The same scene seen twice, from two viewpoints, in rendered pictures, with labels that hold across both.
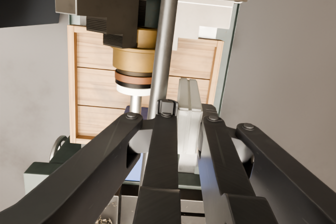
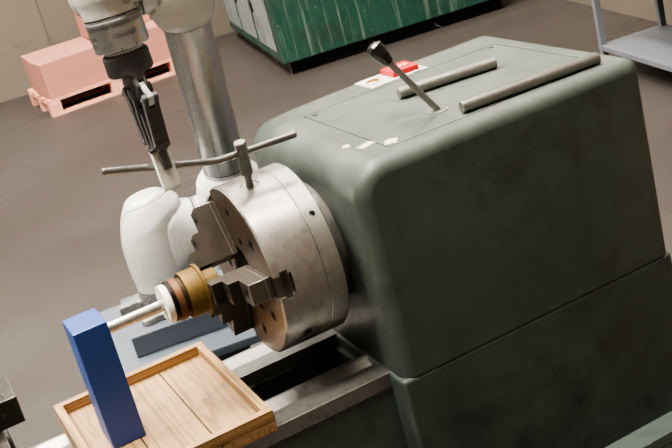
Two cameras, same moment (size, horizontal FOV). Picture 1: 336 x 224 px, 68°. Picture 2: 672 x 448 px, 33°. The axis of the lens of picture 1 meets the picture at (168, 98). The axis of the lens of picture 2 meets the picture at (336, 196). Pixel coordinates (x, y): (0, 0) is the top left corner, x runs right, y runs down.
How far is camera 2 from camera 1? 1.89 m
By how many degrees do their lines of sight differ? 80
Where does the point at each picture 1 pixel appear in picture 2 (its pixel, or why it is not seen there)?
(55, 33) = not seen: outside the picture
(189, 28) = (232, 279)
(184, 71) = (213, 423)
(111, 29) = (197, 238)
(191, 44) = (248, 397)
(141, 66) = (184, 274)
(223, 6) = (261, 277)
